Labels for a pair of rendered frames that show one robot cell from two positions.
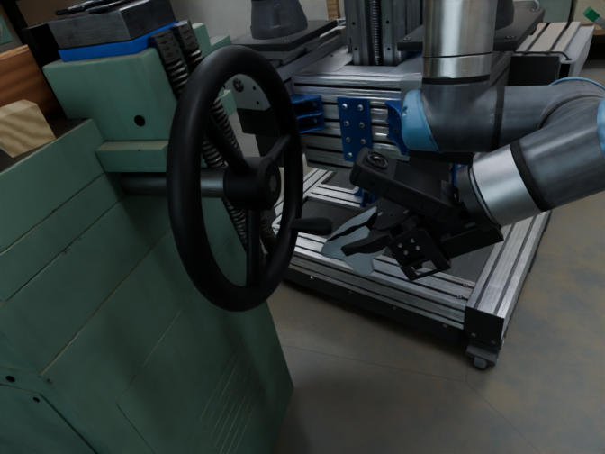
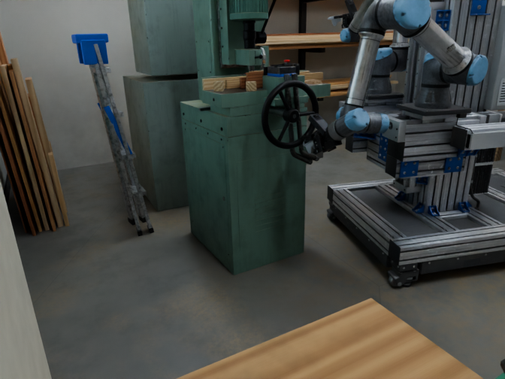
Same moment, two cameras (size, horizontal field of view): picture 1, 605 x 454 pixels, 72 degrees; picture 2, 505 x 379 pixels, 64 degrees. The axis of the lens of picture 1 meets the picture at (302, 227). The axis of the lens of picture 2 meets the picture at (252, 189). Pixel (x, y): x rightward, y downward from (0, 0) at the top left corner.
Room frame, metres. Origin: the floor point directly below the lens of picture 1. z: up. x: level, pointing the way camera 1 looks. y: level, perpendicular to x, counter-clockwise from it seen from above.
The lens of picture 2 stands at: (-1.07, -0.83, 1.13)
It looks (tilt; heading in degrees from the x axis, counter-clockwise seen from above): 21 degrees down; 36
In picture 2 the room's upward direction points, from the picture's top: 1 degrees counter-clockwise
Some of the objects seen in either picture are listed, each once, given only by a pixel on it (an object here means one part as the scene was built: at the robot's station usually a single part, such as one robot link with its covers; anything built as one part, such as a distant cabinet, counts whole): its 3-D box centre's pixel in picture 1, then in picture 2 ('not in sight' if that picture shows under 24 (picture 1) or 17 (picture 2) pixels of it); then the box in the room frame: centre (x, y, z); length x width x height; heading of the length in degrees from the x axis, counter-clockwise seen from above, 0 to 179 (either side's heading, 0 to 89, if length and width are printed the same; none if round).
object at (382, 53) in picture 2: not in sight; (380, 61); (1.20, -0.05, 0.98); 0.13 x 0.12 x 0.14; 152
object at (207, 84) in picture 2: not in sight; (258, 80); (0.62, 0.35, 0.92); 0.60 x 0.02 x 0.05; 156
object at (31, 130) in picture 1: (18, 127); (251, 86); (0.44, 0.26, 0.92); 0.04 x 0.04 x 0.04; 40
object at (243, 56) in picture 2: not in sight; (248, 59); (0.57, 0.37, 1.03); 0.14 x 0.07 x 0.09; 66
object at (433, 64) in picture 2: not in sight; (439, 67); (0.86, -0.42, 0.98); 0.13 x 0.12 x 0.14; 62
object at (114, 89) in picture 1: (142, 82); (283, 86); (0.54, 0.15, 0.91); 0.15 x 0.14 x 0.09; 156
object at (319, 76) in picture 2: not in sight; (276, 80); (0.70, 0.29, 0.92); 0.57 x 0.02 x 0.04; 156
